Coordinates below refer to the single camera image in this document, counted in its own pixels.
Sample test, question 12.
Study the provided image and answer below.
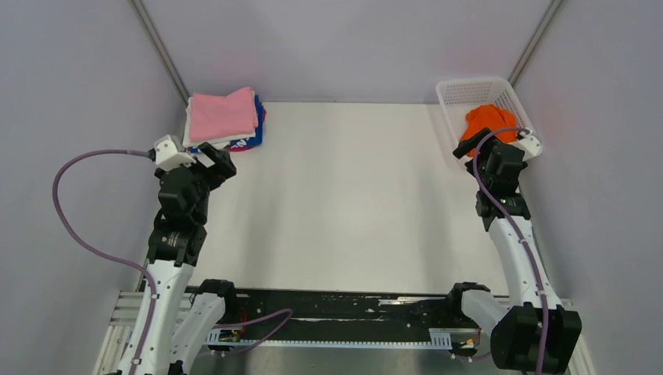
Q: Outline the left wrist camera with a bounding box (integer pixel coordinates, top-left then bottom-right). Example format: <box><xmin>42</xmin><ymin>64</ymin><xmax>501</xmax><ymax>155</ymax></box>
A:
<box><xmin>153</xmin><ymin>134</ymin><xmax>196</xmax><ymax>171</ymax></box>

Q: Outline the pink folded t-shirt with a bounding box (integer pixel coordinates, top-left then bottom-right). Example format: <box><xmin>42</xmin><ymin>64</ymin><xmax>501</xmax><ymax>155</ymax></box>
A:
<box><xmin>191</xmin><ymin>87</ymin><xmax>258</xmax><ymax>142</ymax></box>

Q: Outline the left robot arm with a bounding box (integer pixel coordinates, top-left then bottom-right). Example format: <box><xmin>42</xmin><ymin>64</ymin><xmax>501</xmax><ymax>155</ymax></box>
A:
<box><xmin>115</xmin><ymin>143</ymin><xmax>240</xmax><ymax>374</ymax></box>

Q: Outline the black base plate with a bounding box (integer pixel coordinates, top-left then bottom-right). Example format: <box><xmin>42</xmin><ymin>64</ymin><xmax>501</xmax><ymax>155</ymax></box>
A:
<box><xmin>219</xmin><ymin>288</ymin><xmax>479</xmax><ymax>342</ymax></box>

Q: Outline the corner metal post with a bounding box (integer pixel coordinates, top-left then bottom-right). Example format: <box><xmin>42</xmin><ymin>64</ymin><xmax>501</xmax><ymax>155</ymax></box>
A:
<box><xmin>507</xmin><ymin>0</ymin><xmax>565</xmax><ymax>87</ymax></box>
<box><xmin>128</xmin><ymin>0</ymin><xmax>189</xmax><ymax>107</ymax></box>

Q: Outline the orange t-shirt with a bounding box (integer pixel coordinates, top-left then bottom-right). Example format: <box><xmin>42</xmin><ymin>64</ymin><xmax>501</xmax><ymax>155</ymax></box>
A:
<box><xmin>460</xmin><ymin>105</ymin><xmax>518</xmax><ymax>141</ymax></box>

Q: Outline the white plastic basket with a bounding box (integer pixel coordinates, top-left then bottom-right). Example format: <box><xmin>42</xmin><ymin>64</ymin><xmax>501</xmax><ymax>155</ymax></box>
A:
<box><xmin>435</xmin><ymin>77</ymin><xmax>540</xmax><ymax>173</ymax></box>

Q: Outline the right corner metal post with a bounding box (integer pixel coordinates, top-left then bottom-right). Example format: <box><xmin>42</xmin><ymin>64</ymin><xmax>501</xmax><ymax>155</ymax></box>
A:
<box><xmin>507</xmin><ymin>0</ymin><xmax>565</xmax><ymax>87</ymax></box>

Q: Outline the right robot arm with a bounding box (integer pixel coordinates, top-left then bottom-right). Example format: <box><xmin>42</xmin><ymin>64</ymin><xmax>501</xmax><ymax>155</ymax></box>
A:
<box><xmin>446</xmin><ymin>135</ymin><xmax>582</xmax><ymax>374</ymax></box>

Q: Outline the white slotted cable duct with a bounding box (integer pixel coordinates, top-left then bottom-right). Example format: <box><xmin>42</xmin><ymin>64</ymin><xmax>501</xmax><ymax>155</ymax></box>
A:
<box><xmin>204</xmin><ymin>330</ymin><xmax>453</xmax><ymax>351</ymax></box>

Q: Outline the aluminium frame rail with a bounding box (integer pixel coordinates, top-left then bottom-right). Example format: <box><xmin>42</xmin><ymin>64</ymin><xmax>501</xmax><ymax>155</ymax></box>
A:
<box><xmin>92</xmin><ymin>292</ymin><xmax>597</xmax><ymax>374</ymax></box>

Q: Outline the blue folded t-shirt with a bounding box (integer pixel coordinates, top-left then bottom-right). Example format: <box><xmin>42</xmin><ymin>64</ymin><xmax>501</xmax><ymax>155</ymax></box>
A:
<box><xmin>182</xmin><ymin>94</ymin><xmax>267</xmax><ymax>153</ymax></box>

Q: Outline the left corner metal post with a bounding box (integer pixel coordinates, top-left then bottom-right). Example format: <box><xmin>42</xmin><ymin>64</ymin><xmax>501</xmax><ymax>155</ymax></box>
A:
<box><xmin>128</xmin><ymin>0</ymin><xmax>189</xmax><ymax>107</ymax></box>

